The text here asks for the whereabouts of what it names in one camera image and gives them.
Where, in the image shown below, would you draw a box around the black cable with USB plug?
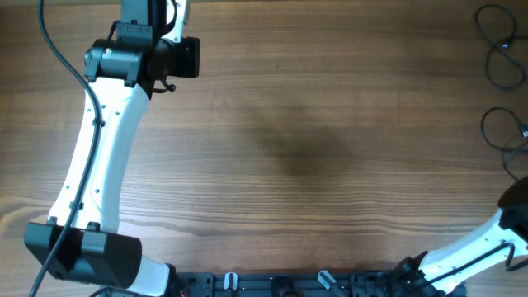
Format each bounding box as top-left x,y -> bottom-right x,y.
474,3 -> 528,92

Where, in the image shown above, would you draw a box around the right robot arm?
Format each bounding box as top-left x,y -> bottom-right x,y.
387,177 -> 527,296

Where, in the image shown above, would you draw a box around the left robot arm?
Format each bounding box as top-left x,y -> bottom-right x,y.
24,0 -> 200,296

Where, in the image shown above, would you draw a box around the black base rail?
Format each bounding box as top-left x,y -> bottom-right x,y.
164,271 -> 467,297

